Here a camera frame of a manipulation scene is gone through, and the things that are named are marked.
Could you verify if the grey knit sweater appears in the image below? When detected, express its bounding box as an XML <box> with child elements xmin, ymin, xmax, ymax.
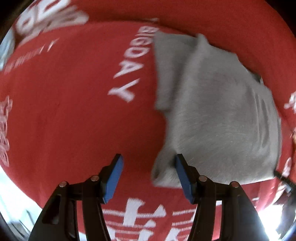
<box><xmin>152</xmin><ymin>32</ymin><xmax>281</xmax><ymax>188</ymax></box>

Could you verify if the red printed blanket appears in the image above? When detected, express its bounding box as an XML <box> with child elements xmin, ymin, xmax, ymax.
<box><xmin>1</xmin><ymin>1</ymin><xmax>295</xmax><ymax>240</ymax></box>

